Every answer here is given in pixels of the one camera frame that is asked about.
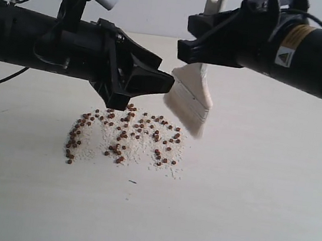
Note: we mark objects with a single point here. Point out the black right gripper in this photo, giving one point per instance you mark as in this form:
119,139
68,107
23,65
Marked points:
238,38

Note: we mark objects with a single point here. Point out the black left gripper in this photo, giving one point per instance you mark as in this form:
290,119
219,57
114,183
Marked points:
117,47

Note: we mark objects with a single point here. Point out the white paint brush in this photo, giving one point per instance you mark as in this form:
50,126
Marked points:
190,99

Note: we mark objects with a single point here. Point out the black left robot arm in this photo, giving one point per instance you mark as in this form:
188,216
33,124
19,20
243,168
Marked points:
35,40

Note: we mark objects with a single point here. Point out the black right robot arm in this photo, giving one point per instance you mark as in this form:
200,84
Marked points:
298,56

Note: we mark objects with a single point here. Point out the red beans and rice pile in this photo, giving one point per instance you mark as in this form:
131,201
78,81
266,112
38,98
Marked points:
126,137

